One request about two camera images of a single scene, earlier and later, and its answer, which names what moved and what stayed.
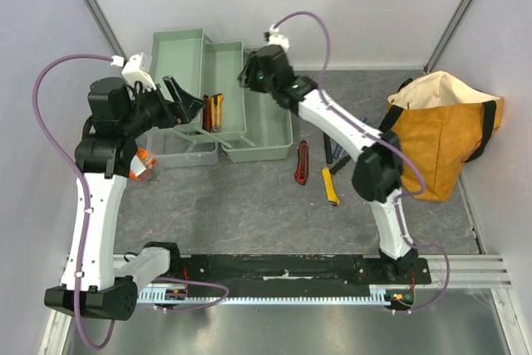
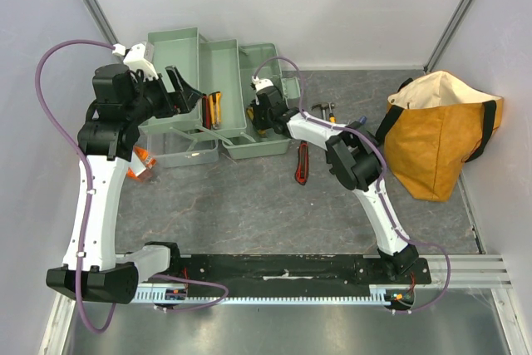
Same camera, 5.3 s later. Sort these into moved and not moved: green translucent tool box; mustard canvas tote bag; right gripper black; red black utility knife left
Moved: right gripper black
Not moved: green translucent tool box; red black utility knife left; mustard canvas tote bag
